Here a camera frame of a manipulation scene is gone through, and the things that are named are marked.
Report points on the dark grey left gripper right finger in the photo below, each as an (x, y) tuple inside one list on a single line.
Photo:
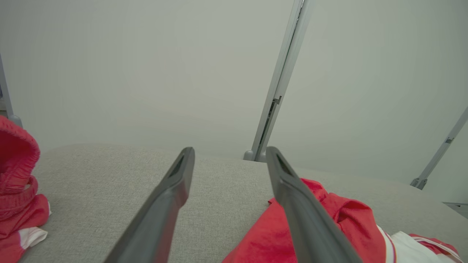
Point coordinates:
[(310, 226)]

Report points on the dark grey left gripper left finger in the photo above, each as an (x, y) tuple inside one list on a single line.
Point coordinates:
[(157, 219)]

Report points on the red white lettered jersey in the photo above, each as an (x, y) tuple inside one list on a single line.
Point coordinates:
[(263, 237)]

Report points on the red and white garment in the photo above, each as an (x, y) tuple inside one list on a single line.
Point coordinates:
[(14, 153)]

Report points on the grey partition post with brackets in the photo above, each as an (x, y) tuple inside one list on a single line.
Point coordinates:
[(438, 151)]

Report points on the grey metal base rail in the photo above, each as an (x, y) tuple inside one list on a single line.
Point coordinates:
[(459, 209)]

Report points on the grey metal partition post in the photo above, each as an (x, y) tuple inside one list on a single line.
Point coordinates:
[(281, 80)]

